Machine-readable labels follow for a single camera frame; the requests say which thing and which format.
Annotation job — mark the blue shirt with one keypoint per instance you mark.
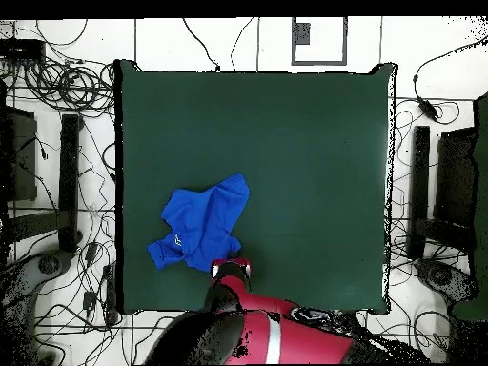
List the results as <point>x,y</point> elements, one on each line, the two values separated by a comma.
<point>202,221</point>

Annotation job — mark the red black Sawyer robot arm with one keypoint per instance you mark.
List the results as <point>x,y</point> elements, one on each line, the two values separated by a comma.
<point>305,343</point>

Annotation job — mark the flat black device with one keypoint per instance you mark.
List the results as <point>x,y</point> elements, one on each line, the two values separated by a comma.
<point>21,48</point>

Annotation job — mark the dark green table cloth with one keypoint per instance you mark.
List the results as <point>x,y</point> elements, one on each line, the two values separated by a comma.
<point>305,152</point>

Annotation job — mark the narrow black power strip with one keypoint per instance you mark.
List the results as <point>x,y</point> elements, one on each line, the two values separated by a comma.
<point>110,293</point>

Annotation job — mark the small black plug adapter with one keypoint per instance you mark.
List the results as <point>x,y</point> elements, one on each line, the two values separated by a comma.
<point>89,300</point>

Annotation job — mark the black stand bar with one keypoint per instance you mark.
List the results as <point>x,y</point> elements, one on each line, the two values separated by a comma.
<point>69,183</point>
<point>420,183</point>

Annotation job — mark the black box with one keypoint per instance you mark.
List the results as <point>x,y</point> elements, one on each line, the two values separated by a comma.
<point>23,160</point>
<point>455,179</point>

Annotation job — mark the small grey square plate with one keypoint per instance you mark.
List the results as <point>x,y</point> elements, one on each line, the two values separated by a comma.
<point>302,33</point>

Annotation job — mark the black power adapter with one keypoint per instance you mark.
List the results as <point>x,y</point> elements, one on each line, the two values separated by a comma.
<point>427,108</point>

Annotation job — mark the green cloth sheet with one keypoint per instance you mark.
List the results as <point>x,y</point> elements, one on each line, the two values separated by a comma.
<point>481,190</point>

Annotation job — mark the grey square floor frame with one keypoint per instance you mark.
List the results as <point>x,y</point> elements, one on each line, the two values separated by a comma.
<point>319,62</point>

